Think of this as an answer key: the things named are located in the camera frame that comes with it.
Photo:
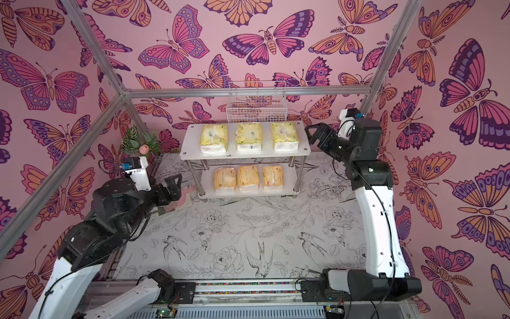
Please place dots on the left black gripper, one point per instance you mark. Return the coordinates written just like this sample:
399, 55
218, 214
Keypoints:
166, 191

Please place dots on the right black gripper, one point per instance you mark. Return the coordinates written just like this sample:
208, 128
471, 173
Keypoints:
325, 136

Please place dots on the yellow tissue pack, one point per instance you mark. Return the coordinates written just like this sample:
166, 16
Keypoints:
285, 136
214, 139
249, 137

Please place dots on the orange tissue pack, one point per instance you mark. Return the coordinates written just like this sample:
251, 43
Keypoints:
224, 180
273, 177
248, 178

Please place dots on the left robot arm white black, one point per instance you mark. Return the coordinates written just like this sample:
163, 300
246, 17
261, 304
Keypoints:
81, 255

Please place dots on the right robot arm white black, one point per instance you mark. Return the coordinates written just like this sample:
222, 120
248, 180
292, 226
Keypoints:
386, 276

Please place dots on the white two-tier shelf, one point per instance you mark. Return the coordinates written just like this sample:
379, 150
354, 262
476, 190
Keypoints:
203, 166

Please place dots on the black vase with plant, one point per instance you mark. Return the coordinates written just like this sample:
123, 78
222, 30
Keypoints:
136, 143

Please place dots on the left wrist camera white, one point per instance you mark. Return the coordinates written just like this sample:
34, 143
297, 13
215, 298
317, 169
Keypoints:
136, 169

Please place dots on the white wire basket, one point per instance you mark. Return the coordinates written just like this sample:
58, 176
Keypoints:
256, 101

